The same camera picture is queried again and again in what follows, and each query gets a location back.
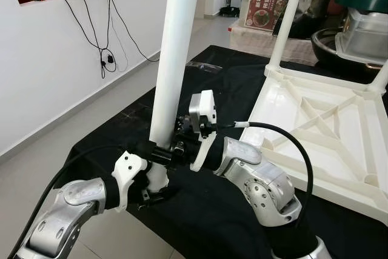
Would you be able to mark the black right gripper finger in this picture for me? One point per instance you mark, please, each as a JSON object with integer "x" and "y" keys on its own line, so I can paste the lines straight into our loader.
{"x": 156, "y": 153}

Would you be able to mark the white plastic children table top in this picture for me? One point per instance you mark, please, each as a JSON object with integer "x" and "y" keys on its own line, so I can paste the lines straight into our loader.
{"x": 327, "y": 137}

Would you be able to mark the black tablecloth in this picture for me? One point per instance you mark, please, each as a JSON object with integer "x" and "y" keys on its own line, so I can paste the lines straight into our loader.
{"x": 212, "y": 222}

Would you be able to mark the clear tape strip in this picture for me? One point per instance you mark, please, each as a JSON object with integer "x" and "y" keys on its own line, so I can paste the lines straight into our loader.
{"x": 205, "y": 67}

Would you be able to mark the red printed carton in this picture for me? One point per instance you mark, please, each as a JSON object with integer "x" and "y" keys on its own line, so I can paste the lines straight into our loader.
{"x": 265, "y": 10}

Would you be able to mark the black wok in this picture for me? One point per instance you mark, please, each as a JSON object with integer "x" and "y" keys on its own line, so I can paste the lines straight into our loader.
{"x": 327, "y": 53}

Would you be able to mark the clear plastic storage box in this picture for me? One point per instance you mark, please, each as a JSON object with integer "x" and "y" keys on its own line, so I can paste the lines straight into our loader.
{"x": 367, "y": 34}

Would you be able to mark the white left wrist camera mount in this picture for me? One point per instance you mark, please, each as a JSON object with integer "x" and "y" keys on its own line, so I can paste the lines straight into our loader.
{"x": 127, "y": 171}

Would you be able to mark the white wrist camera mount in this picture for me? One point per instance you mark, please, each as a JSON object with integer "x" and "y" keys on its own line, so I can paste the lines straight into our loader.
{"x": 203, "y": 107}
{"x": 127, "y": 171}

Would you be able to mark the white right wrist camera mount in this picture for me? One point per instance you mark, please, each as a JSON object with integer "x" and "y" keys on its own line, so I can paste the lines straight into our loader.
{"x": 203, "y": 107}

